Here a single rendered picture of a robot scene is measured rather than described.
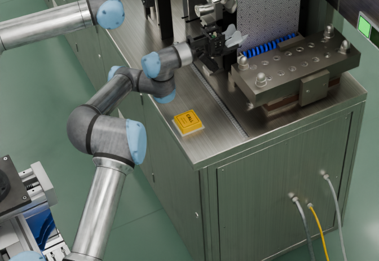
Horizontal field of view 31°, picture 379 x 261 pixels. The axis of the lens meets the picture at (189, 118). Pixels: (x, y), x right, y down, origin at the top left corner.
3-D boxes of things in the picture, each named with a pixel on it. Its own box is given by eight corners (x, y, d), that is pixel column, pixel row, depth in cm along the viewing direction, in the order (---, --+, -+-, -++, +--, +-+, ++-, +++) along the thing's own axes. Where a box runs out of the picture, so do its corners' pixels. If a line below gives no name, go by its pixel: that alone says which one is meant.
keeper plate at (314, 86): (298, 103, 230) (300, 79, 222) (323, 92, 232) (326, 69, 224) (302, 107, 228) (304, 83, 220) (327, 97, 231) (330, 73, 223)
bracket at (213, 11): (201, 69, 245) (197, -1, 223) (217, 62, 247) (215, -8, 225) (207, 76, 242) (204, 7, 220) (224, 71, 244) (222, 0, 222)
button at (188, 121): (173, 121, 229) (173, 116, 227) (193, 113, 230) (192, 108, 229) (183, 135, 224) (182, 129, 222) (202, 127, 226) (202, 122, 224)
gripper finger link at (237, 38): (252, 28, 221) (226, 37, 219) (251, 42, 225) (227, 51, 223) (247, 23, 223) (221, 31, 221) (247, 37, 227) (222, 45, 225)
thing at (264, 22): (237, 54, 231) (236, 10, 218) (296, 32, 237) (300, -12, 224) (237, 55, 231) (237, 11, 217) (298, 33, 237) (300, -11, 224)
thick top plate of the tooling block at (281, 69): (231, 78, 231) (230, 64, 227) (331, 39, 242) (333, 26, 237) (255, 107, 221) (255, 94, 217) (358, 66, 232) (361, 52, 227)
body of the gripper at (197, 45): (227, 34, 217) (193, 47, 214) (228, 54, 223) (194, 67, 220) (216, 21, 222) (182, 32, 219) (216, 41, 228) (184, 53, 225)
